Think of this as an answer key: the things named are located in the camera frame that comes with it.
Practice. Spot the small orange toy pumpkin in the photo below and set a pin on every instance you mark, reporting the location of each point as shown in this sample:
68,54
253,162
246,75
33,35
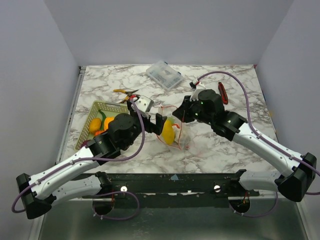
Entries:
99,132

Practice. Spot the yellow toy bell pepper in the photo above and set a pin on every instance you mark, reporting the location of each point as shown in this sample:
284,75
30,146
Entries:
106,122

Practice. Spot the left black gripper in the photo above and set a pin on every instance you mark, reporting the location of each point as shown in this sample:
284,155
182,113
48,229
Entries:
157,128

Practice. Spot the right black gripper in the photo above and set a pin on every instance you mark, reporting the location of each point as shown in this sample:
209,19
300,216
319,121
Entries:
184,113

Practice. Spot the yellow handled pliers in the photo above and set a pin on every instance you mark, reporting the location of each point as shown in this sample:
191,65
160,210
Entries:
128,94

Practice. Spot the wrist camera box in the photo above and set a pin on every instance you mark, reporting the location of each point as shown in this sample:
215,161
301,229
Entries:
144,104
197,86

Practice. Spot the red black utility knife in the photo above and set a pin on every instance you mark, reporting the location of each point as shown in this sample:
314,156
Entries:
223,93

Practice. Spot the orange toy fruit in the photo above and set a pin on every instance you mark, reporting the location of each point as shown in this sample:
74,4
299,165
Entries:
95,125

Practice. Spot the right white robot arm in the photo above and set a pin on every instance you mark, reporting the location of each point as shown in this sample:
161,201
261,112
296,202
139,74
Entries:
294,172

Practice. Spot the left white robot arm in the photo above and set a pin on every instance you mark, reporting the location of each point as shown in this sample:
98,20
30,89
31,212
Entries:
40,191

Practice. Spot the green toy chili pepper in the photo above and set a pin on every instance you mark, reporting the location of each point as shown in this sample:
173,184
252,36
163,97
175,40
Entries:
103,115

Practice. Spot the pale green plastic basket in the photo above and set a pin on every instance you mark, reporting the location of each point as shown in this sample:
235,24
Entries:
109,108

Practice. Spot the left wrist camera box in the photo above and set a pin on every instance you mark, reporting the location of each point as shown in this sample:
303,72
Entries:
144,104

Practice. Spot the yellow toy squash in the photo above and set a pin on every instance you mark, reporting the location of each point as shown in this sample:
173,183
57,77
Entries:
168,133

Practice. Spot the clear plastic parts box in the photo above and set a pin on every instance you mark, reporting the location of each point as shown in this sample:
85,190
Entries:
164,75

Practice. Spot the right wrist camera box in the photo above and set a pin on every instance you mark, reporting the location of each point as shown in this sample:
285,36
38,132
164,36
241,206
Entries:
197,86

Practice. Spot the clear zip top bag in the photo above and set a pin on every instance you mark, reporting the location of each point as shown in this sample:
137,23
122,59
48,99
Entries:
167,111

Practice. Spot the black mounting base rail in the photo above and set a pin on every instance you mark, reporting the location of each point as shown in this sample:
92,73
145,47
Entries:
182,190

